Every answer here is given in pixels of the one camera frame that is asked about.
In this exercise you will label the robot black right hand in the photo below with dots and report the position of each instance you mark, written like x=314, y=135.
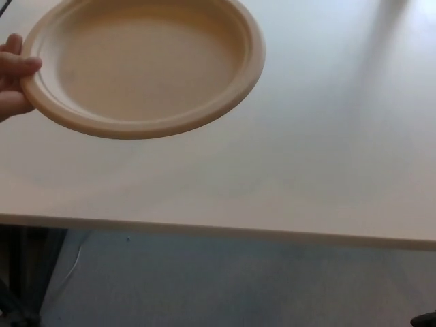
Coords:
x=425, y=321

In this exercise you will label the person's bare hand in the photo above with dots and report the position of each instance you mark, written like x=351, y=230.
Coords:
x=10, y=85

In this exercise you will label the beige round paper plate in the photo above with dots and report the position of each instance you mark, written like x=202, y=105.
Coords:
x=146, y=64

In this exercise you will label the dark table leg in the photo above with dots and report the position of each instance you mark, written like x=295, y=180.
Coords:
x=24, y=272

